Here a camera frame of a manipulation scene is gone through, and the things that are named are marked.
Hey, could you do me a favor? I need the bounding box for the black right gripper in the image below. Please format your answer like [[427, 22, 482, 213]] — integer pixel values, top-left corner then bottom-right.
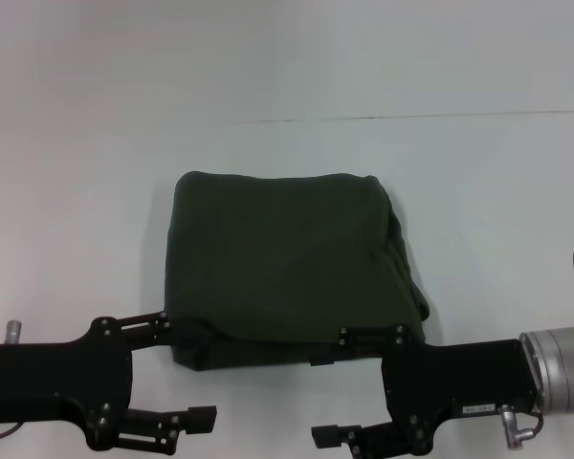
[[309, 324, 542, 456]]

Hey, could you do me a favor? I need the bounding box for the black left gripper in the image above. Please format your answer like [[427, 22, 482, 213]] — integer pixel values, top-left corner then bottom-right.
[[0, 310, 218, 454]]

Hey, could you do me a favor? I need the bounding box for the dark green FREE t-shirt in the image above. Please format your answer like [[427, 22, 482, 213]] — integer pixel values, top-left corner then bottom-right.
[[164, 170, 431, 372]]

